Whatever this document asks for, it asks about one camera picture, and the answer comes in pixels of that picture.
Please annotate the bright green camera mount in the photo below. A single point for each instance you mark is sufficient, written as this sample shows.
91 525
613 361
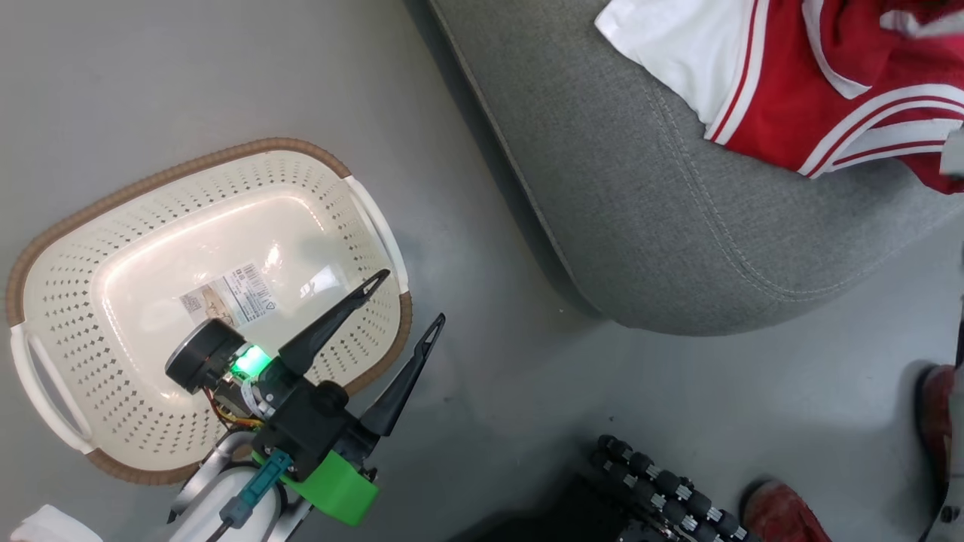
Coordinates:
339 489

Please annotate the cream perforated laundry basket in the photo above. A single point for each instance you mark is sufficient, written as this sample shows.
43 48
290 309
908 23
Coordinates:
113 316

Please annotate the white robot body shell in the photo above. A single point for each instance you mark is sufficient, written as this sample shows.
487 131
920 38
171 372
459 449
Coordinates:
53 527

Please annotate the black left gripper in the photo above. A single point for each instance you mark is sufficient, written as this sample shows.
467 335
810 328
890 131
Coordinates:
309 421

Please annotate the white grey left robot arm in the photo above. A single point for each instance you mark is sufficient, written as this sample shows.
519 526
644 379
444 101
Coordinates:
207 516

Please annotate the black roller omni wheel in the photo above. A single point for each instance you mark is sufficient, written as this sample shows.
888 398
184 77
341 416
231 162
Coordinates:
663 485

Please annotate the red and white jersey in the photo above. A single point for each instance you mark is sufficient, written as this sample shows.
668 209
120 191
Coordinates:
798 83

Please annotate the grey fabric sofa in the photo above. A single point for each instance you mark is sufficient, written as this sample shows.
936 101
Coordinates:
640 196

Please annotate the red shoe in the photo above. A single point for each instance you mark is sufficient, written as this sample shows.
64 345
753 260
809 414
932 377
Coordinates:
783 516
935 421

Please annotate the white barcode label sticker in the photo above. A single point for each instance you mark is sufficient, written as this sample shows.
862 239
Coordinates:
230 295

